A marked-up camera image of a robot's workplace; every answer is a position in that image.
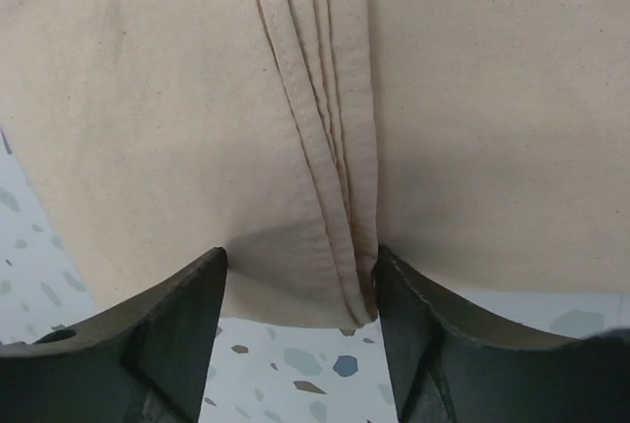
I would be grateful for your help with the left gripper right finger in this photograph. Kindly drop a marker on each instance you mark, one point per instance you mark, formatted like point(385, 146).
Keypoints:
point(451, 360)

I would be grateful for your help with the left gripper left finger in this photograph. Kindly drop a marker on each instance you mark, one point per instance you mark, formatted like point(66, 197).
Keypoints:
point(143, 360)

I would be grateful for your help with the beige cloth wrap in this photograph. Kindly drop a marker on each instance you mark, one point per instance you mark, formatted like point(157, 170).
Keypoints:
point(486, 142)

